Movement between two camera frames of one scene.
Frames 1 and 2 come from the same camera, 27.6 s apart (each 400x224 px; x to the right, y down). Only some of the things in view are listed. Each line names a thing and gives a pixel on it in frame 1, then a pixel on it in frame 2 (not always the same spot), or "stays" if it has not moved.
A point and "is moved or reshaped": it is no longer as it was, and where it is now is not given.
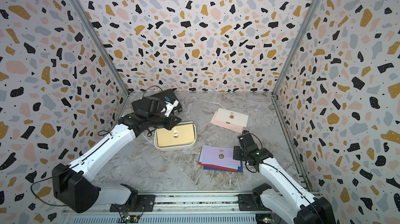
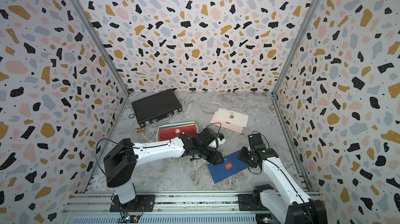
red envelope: x=216 y=167 to x=174 y=133
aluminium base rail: x=184 y=208 stays
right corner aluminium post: x=302 y=34 stays
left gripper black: x=171 y=120 to x=216 y=158
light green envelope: x=184 y=123 stays
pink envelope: x=227 y=125 stays
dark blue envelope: x=240 y=169 is moved or reshaped
